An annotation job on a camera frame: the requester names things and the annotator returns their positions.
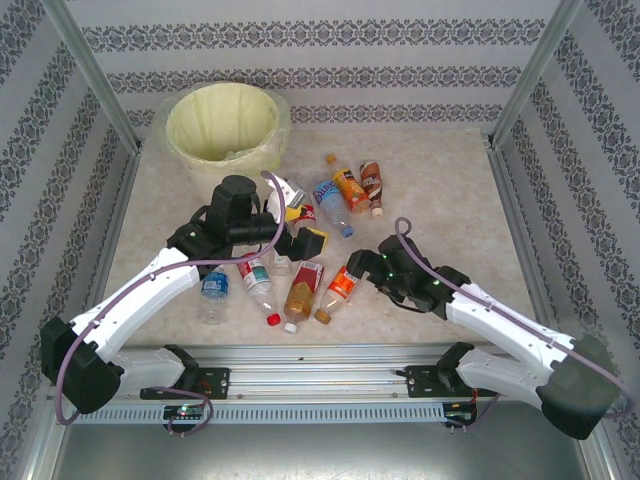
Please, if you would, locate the clear bottle blue label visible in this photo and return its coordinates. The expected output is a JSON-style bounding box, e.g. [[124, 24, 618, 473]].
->
[[312, 179, 355, 240]]

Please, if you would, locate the orange label bottle tan cap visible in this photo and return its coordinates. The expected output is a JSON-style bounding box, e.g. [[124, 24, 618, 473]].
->
[[313, 264, 362, 325]]

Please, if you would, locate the amber tea bottle red label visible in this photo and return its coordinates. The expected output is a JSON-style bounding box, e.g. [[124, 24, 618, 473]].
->
[[282, 259, 325, 335]]

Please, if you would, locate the orange juice bottle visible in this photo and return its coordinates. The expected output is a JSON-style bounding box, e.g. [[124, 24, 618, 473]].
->
[[324, 153, 372, 214]]

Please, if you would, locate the red teal label bottle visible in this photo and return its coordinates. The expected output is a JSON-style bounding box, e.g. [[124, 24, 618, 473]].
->
[[236, 252, 282, 328]]

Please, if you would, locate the brown chocolate drink bottle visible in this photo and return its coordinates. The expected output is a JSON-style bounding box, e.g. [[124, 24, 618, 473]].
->
[[359, 159, 386, 219]]

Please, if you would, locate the water bottle blue label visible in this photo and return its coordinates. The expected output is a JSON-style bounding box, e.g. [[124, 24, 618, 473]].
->
[[198, 264, 230, 325]]

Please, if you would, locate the white plastic bin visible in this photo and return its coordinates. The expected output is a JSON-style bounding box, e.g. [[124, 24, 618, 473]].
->
[[164, 82, 292, 201]]

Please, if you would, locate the bin with yellow bag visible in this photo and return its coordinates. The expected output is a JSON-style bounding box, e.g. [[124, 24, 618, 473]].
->
[[158, 77, 294, 176]]

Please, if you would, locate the clear bottle red label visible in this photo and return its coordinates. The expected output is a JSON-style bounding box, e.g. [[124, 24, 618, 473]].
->
[[283, 172, 319, 236]]

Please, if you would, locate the right controller board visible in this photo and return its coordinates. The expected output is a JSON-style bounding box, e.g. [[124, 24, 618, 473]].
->
[[443, 403, 477, 426]]

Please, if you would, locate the controller board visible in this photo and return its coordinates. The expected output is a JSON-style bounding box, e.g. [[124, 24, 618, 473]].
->
[[163, 404, 207, 421], [443, 403, 477, 426]]

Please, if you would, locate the metal sheet tray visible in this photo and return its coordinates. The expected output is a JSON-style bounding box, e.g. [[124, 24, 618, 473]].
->
[[47, 422, 609, 480]]

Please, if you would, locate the left controller board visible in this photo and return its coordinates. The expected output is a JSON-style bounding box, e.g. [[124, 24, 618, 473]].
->
[[163, 404, 207, 421]]

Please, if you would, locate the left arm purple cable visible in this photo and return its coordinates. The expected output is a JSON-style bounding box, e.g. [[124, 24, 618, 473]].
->
[[54, 169, 289, 436]]

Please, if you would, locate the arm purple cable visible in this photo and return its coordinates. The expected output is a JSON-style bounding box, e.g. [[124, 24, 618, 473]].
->
[[394, 217, 636, 436], [54, 169, 289, 436]]

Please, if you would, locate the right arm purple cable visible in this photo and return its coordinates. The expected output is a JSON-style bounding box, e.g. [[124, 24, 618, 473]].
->
[[394, 217, 636, 436]]

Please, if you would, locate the aluminium front rail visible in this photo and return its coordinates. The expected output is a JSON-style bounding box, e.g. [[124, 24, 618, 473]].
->
[[47, 343, 594, 402]]

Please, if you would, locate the right aluminium side rail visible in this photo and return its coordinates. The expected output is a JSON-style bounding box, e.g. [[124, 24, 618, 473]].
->
[[487, 144, 569, 364]]

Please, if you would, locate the slotted grey cable duct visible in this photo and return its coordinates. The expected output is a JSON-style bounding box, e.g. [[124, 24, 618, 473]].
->
[[66, 403, 447, 425]]

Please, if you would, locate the left aluminium frame post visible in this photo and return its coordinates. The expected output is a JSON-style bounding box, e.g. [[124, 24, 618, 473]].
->
[[39, 0, 144, 151]]

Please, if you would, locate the aluminium frame post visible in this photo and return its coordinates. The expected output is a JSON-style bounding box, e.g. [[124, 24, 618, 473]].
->
[[39, 0, 144, 151], [487, 0, 586, 149]]

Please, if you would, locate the right aluminium frame post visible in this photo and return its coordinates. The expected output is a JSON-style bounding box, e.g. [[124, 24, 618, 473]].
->
[[487, 0, 586, 149]]

